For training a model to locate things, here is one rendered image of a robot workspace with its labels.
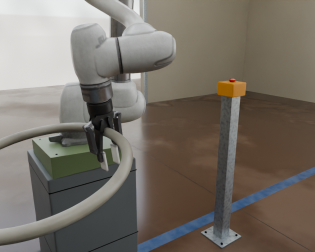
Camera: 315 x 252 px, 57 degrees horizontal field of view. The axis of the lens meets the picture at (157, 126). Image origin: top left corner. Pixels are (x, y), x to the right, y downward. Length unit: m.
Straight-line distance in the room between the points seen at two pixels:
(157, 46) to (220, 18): 6.64
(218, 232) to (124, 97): 1.25
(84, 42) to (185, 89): 6.10
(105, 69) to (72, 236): 0.82
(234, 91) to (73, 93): 0.91
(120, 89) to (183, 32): 5.44
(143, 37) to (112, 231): 0.96
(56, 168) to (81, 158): 0.10
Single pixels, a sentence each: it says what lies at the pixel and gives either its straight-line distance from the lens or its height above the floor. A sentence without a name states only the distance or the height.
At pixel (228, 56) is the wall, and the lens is 7.69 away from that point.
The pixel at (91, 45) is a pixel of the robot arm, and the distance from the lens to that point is 0.79.
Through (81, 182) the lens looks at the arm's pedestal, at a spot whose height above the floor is 0.75.
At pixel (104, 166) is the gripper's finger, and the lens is 0.95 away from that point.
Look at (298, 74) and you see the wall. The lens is 7.30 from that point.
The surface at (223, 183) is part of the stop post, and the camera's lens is 1.97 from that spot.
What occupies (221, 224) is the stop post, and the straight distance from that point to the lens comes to 2.13.
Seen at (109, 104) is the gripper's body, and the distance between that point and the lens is 0.86.
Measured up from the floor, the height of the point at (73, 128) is 1.05.
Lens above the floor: 1.33
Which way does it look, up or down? 17 degrees down
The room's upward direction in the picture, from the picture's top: straight up
